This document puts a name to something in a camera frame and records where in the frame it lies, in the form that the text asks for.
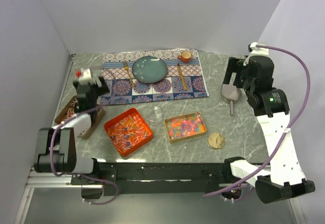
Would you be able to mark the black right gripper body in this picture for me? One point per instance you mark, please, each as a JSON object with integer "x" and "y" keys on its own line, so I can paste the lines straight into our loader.
{"x": 236, "y": 65}

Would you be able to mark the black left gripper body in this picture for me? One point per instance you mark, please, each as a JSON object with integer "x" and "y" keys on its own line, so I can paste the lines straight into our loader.
{"x": 97, "y": 91}

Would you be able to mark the brown tin of lollipops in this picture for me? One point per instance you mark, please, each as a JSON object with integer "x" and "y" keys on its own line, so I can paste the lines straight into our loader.
{"x": 82, "y": 125}

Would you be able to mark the silver metal scoop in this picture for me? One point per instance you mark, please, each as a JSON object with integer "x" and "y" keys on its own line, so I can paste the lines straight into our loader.
{"x": 231, "y": 95}

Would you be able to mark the orange tray of candies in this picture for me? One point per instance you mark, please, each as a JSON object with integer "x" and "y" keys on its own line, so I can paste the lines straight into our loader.
{"x": 128, "y": 132}

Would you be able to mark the clear plastic jar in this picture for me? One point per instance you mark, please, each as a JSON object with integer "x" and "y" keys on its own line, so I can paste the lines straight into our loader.
{"x": 154, "y": 116}

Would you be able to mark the gold tin of star candies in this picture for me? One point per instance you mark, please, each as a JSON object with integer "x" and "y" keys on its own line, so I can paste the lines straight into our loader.
{"x": 185, "y": 127}

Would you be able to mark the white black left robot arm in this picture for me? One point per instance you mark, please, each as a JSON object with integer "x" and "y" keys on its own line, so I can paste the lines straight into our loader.
{"x": 56, "y": 148}

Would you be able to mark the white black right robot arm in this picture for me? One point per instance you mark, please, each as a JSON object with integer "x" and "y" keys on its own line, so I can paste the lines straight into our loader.
{"x": 285, "y": 179}

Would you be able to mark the gold fork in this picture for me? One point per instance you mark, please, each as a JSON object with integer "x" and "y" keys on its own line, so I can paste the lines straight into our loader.
{"x": 126, "y": 68}

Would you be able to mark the patterned cloth placemat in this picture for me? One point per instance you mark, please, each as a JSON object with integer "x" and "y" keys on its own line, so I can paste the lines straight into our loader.
{"x": 168, "y": 89}

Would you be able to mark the orange coffee cup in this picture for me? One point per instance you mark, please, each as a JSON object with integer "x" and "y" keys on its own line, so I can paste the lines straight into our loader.
{"x": 184, "y": 56}

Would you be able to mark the gold knife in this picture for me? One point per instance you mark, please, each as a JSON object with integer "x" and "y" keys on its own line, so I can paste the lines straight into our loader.
{"x": 181, "y": 77}

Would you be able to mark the teal ceramic plate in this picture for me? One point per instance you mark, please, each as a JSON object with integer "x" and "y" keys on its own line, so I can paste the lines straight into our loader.
{"x": 149, "y": 69}

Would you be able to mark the gold round jar lid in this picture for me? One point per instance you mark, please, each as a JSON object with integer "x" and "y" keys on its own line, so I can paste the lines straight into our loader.
{"x": 216, "y": 141}

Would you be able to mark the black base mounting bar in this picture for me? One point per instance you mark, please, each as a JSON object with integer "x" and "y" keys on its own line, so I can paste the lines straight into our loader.
{"x": 157, "y": 178}

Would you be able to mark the aluminium frame rail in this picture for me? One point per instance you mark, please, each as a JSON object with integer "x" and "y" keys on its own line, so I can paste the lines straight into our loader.
{"x": 49, "y": 180}

